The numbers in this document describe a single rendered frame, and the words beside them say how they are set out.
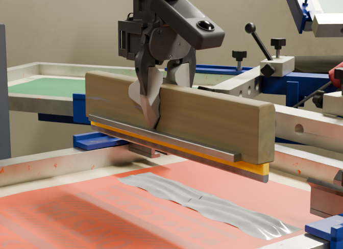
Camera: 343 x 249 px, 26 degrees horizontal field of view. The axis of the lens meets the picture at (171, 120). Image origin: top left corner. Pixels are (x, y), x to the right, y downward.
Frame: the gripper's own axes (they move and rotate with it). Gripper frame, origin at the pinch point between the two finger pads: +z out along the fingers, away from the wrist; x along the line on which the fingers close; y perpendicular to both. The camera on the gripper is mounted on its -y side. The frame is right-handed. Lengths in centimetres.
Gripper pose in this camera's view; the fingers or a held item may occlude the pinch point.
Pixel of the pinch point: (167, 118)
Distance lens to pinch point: 107.0
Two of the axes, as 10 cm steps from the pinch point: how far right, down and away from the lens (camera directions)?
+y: -6.1, -1.7, 7.7
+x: -7.9, 1.3, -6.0
